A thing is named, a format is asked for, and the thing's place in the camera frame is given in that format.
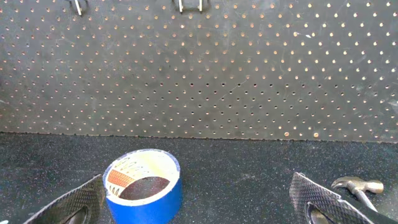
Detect hammer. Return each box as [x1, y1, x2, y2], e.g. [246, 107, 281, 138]
[330, 176, 385, 213]

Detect metal hook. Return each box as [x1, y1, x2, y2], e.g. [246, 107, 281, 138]
[72, 0, 85, 17]
[176, 0, 205, 14]

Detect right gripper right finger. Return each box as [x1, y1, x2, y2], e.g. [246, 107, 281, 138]
[289, 172, 398, 224]

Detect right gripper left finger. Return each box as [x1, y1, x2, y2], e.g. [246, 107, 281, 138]
[22, 174, 105, 224]

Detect black pegboard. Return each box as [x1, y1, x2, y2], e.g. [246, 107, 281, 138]
[0, 0, 398, 144]

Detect roll of blue tape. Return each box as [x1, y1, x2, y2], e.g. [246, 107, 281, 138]
[102, 148, 184, 224]

